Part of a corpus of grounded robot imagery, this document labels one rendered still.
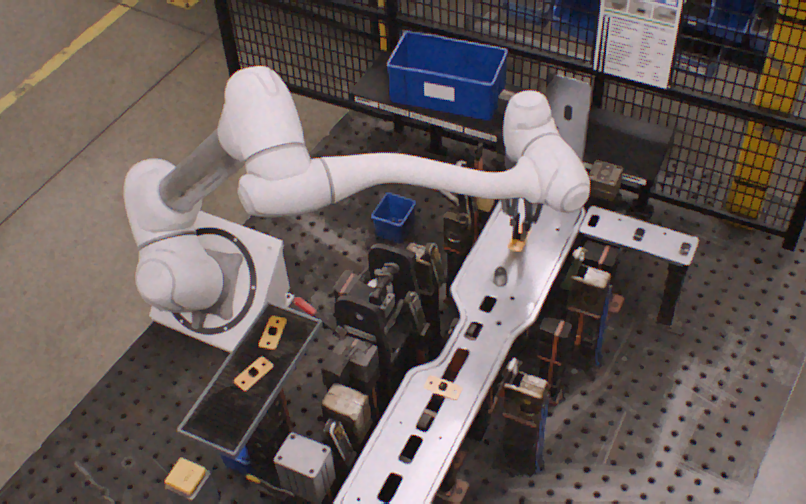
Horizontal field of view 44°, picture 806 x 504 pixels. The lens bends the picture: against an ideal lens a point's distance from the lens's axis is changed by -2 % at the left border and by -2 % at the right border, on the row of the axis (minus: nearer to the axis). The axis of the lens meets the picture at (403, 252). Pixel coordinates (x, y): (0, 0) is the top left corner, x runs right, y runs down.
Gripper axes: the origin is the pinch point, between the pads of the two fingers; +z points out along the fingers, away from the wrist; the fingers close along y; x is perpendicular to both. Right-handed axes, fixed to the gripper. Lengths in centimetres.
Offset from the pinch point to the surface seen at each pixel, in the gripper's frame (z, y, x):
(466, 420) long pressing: 7, 8, -52
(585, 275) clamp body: 2.1, 19.3, -6.5
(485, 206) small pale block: 3.5, -11.8, 6.2
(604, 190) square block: 3.2, 14.3, 23.5
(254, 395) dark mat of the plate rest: -9, -30, -74
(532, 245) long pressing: 6.6, 3.1, 1.2
